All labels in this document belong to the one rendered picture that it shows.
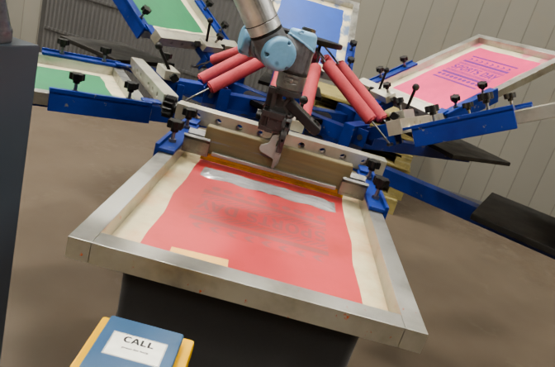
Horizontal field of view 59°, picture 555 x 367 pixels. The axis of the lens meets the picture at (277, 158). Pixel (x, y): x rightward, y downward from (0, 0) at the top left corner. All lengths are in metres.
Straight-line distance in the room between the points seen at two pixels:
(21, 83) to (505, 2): 4.57
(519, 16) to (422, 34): 0.87
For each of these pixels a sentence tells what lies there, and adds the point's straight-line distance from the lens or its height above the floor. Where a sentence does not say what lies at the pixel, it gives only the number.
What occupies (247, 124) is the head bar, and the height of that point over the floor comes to 1.04.
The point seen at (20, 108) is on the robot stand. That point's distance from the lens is 1.14.
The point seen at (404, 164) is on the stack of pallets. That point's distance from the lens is 4.23.
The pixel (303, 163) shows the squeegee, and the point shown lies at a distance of 1.32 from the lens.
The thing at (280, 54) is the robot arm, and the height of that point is 1.31.
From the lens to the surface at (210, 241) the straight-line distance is 0.95.
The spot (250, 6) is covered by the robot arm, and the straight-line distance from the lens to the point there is 1.07.
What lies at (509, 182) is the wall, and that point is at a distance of 5.38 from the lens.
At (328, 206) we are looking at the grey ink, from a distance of 1.28.
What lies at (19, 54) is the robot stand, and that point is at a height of 1.18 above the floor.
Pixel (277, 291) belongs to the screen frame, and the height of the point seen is 0.99.
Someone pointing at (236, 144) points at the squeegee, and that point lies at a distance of 1.31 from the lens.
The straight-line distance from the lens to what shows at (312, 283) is 0.92.
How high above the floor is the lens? 1.40
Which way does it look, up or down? 17 degrees down
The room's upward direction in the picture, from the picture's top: 16 degrees clockwise
